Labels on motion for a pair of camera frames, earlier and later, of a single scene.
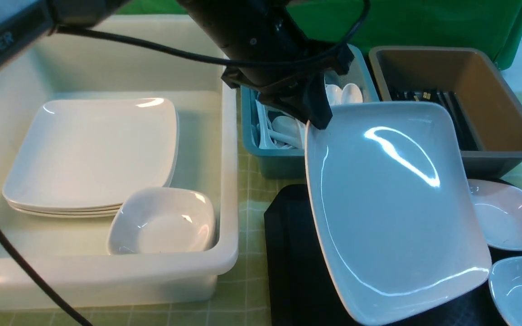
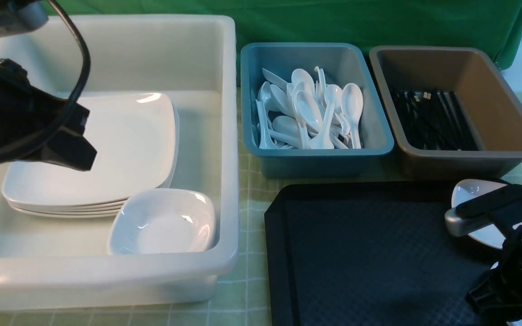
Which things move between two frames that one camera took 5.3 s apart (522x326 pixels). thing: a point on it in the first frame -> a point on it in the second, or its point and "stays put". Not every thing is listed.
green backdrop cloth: (500, 26) stays put
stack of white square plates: (79, 158) stays put
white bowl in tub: (162, 221) stays put
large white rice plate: (393, 216) -> (135, 136)
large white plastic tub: (71, 250) stays put
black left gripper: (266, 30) -> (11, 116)
